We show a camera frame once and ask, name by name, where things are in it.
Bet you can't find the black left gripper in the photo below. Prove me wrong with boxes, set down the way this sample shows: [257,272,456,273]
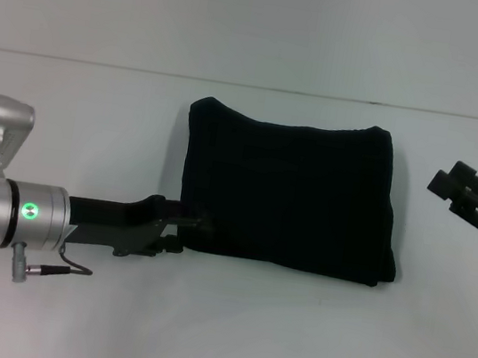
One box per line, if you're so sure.
[61,180,218,272]

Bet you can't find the black t-shirt with white print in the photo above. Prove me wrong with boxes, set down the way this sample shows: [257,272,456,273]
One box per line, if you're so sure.
[166,94,418,289]

